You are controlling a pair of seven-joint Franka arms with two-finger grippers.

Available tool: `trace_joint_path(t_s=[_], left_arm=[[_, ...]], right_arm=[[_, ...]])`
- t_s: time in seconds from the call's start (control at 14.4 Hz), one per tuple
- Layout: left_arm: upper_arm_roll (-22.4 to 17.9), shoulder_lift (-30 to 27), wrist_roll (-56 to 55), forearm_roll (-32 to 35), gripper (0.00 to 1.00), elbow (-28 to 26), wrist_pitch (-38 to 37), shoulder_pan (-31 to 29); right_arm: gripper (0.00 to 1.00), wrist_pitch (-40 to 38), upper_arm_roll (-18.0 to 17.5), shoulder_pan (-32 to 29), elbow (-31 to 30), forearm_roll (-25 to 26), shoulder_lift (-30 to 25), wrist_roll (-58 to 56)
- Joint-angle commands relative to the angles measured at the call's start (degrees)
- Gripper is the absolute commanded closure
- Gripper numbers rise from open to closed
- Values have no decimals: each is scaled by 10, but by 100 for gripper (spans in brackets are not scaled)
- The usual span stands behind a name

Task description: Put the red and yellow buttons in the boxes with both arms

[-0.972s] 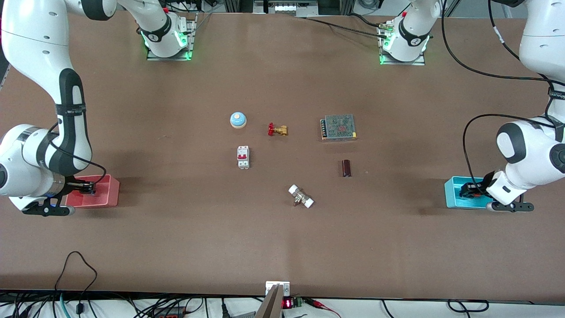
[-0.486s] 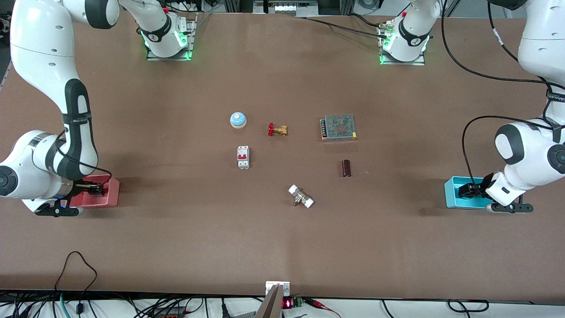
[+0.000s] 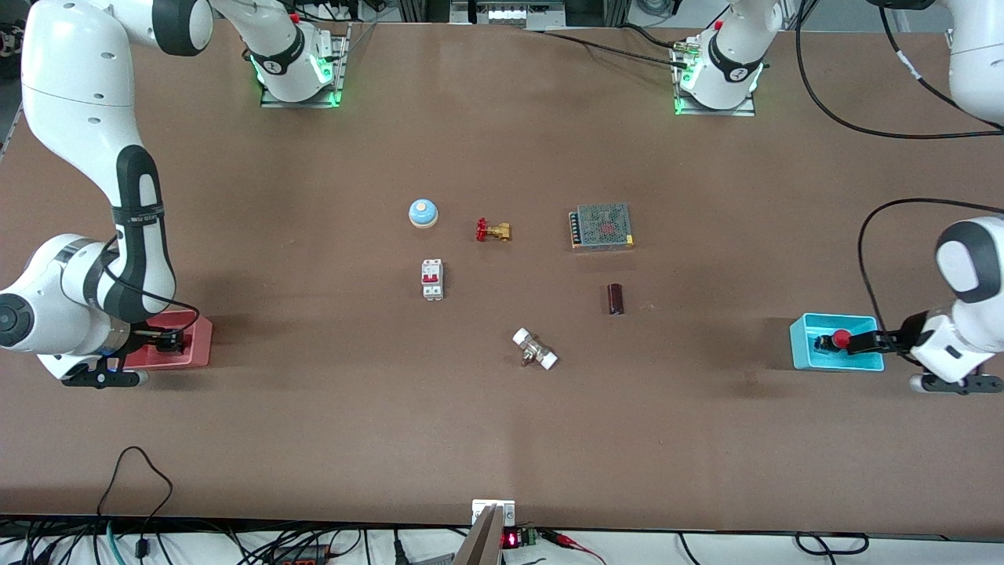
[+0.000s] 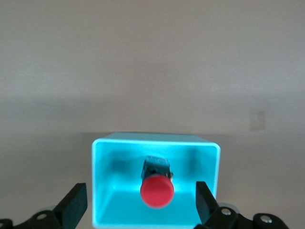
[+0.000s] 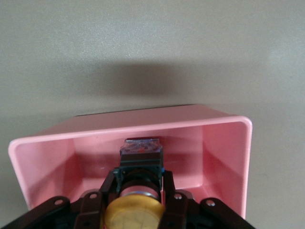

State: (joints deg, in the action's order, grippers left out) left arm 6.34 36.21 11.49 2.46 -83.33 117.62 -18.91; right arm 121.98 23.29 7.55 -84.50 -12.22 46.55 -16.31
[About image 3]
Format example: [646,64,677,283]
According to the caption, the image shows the pink plastic box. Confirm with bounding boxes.
[124,310,213,368]

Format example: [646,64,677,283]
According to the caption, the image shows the cyan plastic box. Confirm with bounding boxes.
[789,312,885,372]

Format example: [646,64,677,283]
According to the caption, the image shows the metal mesh power supply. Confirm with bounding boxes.
[569,203,635,252]

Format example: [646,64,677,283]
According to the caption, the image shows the metal fitting white ends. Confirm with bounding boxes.
[511,327,559,371]

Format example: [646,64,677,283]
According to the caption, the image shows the red clip lead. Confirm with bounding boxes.
[538,530,609,565]

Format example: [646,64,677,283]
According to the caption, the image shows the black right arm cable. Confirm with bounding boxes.
[100,235,202,340]

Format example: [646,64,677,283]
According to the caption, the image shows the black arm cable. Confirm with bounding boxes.
[100,235,202,340]
[795,0,1004,366]

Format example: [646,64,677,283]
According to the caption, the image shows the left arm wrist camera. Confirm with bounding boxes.
[909,374,1004,395]

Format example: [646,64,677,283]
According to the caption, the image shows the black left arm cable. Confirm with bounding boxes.
[795,0,1004,366]

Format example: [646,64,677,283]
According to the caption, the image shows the black cable loop on table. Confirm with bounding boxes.
[96,446,174,560]

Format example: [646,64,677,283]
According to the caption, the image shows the black coiled cable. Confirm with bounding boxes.
[794,532,870,556]

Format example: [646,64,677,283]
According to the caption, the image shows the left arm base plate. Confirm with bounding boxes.
[673,39,758,118]

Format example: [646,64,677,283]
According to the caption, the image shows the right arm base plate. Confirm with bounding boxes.
[260,24,351,109]

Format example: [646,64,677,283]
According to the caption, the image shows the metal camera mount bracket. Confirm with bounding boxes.
[453,499,517,565]

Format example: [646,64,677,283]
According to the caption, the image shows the black cable across table back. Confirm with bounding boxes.
[533,24,693,60]

